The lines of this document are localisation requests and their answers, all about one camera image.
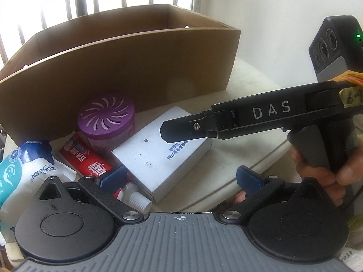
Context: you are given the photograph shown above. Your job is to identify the person's right hand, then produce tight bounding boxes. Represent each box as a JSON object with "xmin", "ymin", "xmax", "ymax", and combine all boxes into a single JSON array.
[{"xmin": 234, "ymin": 142, "xmax": 363, "ymax": 208}]

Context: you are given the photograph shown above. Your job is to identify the white rectangular soap box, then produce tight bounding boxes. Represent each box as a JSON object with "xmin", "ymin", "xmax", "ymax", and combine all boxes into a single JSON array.
[{"xmin": 112, "ymin": 106, "xmax": 212, "ymax": 203}]

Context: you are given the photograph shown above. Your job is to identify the brown cardboard box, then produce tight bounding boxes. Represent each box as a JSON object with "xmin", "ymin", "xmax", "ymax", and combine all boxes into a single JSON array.
[{"xmin": 1, "ymin": 4, "xmax": 240, "ymax": 144}]

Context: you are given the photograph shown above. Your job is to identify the red toothpaste tube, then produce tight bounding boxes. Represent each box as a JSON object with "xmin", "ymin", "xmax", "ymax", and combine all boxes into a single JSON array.
[{"xmin": 58, "ymin": 133, "xmax": 152, "ymax": 214}]

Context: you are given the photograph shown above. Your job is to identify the orange cables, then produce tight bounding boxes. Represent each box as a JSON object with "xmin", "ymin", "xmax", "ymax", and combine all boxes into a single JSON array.
[{"xmin": 329, "ymin": 69, "xmax": 363, "ymax": 87}]

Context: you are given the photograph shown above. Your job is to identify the black camera box green light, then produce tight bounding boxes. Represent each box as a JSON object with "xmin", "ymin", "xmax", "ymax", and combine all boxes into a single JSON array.
[{"xmin": 308, "ymin": 15, "xmax": 362, "ymax": 82}]

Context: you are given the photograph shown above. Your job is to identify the teal white wet wipes pack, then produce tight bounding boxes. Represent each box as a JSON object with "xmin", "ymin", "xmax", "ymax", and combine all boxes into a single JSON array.
[{"xmin": 1, "ymin": 141, "xmax": 76, "ymax": 228}]

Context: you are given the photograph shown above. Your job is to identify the purple lid air freshener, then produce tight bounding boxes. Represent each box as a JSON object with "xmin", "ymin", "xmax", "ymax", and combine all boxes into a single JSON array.
[{"xmin": 78, "ymin": 92, "xmax": 135, "ymax": 154}]

